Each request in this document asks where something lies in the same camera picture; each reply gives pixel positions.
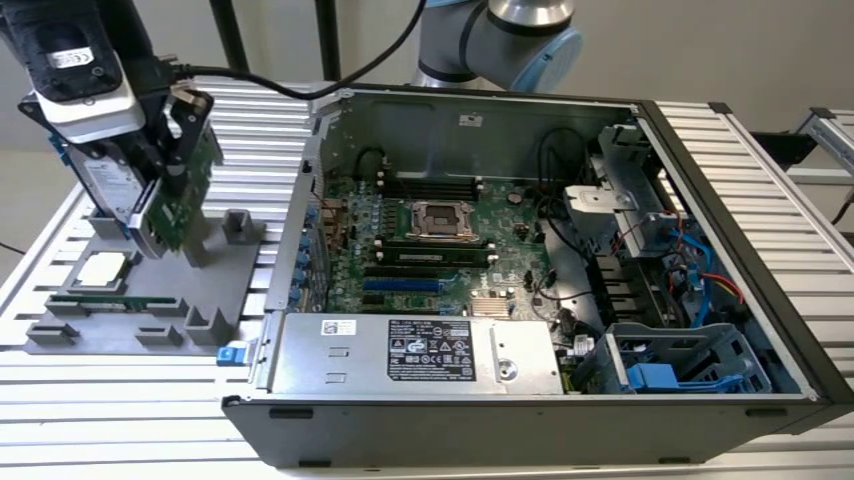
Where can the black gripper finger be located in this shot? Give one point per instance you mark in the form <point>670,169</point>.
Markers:
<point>134,155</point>
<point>194,120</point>

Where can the green graphics card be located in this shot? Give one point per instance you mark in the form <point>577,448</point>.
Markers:
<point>176,220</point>

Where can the hard disk in blue carrier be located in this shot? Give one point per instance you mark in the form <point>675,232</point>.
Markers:
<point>100,185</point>

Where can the black stand pole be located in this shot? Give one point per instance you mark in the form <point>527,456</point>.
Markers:
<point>227,25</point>
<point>327,25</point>

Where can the silver CPU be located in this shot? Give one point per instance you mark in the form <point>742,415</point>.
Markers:
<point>100,270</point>

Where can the green RAM stick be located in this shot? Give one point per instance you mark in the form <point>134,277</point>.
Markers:
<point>427,257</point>
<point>143,302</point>

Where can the grey parts rack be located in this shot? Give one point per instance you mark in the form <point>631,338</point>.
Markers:
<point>120,345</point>

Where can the CPU socket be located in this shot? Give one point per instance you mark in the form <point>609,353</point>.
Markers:
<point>441,217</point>

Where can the blue case latch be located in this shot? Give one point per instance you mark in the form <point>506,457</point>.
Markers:
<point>230,355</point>

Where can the black expansion slot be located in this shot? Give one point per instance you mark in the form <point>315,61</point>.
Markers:
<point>414,271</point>

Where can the blue expansion slot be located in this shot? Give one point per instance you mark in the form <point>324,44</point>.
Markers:
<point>400,286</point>

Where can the round coin cell battery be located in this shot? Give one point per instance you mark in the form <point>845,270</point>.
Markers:
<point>514,197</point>

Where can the green motherboard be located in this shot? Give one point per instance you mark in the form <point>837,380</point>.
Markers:
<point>507,235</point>

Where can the silver power supply unit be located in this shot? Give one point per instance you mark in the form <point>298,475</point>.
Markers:
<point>347,370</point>

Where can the silver chipset heatsink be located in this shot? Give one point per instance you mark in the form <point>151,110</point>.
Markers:
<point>490,306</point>

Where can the silver metal drive cage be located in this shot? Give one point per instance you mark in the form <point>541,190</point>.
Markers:
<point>594,200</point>

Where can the open grey PC case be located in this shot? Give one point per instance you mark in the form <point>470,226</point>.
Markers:
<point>467,430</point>

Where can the grey disk bay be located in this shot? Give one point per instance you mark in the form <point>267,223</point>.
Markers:
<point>674,330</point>

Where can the blue disk bay latch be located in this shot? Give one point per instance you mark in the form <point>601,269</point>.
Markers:
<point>654,377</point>

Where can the neighbouring metal slat table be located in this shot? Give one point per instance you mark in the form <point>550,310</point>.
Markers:
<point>830,122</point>

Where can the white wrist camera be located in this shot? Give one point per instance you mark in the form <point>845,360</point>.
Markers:
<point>94,115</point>

